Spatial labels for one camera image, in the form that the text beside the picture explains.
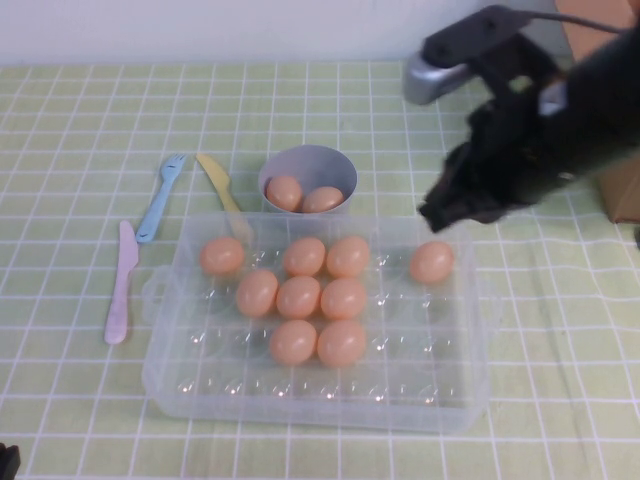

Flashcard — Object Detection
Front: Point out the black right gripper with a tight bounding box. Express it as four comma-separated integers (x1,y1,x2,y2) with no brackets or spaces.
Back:
418,74,574,234

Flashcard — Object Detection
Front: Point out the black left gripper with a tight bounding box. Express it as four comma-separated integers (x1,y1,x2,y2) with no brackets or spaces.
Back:
0,442,21,480

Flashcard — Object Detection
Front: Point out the brown egg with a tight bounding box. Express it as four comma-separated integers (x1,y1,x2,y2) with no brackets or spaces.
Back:
282,236,327,277
199,236,246,276
320,277,368,321
316,319,367,369
326,235,371,279
269,319,318,366
409,241,456,285
275,275,323,320
235,269,280,318
265,175,303,212
301,186,345,215

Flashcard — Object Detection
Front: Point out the brown cardboard box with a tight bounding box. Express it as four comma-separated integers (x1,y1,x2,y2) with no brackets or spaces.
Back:
562,19,640,225

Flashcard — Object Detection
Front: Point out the transparent plastic egg box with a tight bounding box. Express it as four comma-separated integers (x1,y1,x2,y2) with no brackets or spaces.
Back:
140,210,501,434

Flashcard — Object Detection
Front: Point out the grey-blue round bowl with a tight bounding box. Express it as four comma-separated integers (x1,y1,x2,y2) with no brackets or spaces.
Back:
257,144,359,217

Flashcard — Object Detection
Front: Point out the pink plastic knife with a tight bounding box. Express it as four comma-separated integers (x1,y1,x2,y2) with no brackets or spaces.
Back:
103,220,140,345

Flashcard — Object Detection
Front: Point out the yellow plastic knife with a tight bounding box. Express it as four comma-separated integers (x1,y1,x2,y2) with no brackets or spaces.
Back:
195,153,254,246

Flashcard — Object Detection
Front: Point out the blue plastic fork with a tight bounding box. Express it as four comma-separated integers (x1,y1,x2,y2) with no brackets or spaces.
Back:
135,153,187,245

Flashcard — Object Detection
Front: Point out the green checked tablecloth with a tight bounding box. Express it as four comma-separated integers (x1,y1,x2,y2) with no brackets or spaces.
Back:
0,57,640,480

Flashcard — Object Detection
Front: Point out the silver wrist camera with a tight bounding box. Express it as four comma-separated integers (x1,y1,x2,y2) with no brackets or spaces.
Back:
403,49,476,106

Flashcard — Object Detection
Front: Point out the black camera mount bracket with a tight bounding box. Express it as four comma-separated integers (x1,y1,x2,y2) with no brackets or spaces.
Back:
418,4,569,101

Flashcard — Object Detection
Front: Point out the grey camera cable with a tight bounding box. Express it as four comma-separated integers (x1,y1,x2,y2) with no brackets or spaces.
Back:
524,12,629,35

